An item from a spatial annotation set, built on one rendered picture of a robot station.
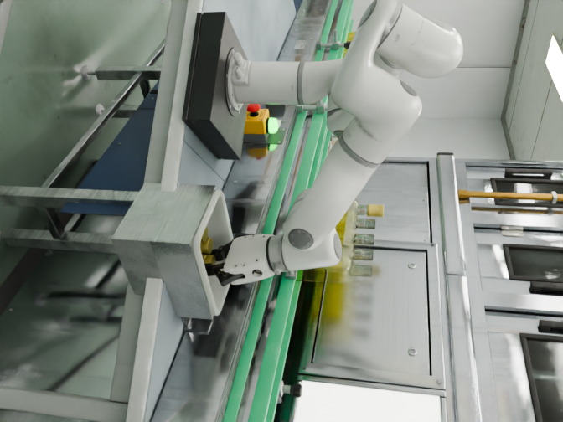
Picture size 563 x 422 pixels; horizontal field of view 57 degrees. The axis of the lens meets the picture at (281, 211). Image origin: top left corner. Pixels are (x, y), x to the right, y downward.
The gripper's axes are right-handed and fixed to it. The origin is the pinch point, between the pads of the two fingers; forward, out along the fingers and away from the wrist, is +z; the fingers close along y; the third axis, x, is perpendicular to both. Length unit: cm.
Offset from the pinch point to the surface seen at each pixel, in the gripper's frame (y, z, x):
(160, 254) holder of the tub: -9.8, 0.9, 13.0
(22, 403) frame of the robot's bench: -29.2, 35.9, -4.1
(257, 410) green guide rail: -24.4, -10.1, -17.0
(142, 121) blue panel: 63, 42, 7
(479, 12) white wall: 607, -86, -210
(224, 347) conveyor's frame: -12.4, -1.3, -12.7
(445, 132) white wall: 568, -20, -349
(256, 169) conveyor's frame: 36.8, -1.2, -3.0
